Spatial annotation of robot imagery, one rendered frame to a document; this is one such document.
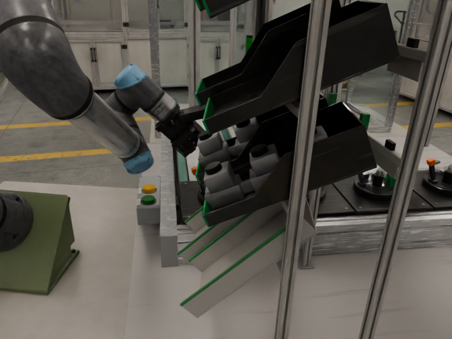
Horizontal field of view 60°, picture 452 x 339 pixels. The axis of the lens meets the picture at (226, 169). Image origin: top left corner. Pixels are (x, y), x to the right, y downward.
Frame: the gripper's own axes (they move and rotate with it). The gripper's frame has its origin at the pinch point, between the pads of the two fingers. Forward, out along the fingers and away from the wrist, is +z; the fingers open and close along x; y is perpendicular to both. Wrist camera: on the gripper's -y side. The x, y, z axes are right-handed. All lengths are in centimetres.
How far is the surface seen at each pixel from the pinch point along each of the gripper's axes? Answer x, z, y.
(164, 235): 16.5, -1.8, 22.8
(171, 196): -3.7, -0.3, 21.4
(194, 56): -107, -8, -7
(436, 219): 17, 52, -32
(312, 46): 53, -25, -28
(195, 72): -107, -1, -1
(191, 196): -1.3, 3.2, 16.4
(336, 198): 4.1, 34.1, -14.7
